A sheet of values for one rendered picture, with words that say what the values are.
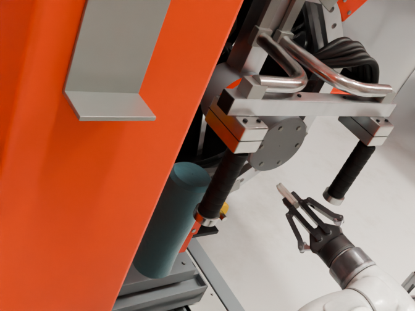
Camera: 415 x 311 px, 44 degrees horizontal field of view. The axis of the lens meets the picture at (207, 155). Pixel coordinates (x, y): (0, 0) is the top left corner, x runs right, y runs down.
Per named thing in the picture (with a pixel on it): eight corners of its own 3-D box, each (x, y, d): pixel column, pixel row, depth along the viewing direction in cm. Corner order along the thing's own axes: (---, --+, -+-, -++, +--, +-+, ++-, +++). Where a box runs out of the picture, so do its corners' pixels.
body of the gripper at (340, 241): (329, 276, 115) (304, 245, 121) (359, 253, 116) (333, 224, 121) (325, 264, 109) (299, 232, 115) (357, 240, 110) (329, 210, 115)
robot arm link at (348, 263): (378, 273, 113) (360, 253, 117) (377, 258, 106) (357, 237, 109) (345, 298, 113) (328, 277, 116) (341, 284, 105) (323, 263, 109)
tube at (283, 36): (325, 53, 111) (350, 7, 105) (389, 104, 99) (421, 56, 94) (267, 46, 100) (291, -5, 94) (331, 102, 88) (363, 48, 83)
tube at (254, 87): (259, 45, 98) (283, -7, 93) (323, 102, 87) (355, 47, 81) (183, 36, 88) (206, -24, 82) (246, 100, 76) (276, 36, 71)
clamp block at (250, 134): (226, 119, 86) (239, 92, 83) (257, 153, 81) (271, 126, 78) (202, 119, 83) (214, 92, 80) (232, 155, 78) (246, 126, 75)
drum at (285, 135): (233, 112, 117) (259, 58, 110) (289, 173, 105) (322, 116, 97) (183, 111, 109) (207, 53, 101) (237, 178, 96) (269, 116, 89)
